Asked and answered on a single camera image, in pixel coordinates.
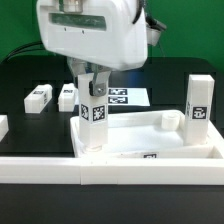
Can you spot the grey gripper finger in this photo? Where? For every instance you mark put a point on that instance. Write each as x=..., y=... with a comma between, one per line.
x=76, y=66
x=99, y=83

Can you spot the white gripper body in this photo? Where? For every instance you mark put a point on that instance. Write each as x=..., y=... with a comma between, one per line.
x=111, y=33

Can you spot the white desk top tray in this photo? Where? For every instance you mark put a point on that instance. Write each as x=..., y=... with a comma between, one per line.
x=155, y=134

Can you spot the marker sheet with tags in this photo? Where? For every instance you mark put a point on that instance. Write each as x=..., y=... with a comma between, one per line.
x=128, y=97

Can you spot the white L-shaped obstacle fence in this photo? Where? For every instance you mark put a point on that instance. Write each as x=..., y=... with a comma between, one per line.
x=115, y=171

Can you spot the white block left edge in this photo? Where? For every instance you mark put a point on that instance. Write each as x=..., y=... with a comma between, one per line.
x=3, y=126

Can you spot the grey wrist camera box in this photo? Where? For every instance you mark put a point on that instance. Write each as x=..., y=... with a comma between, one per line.
x=154, y=29

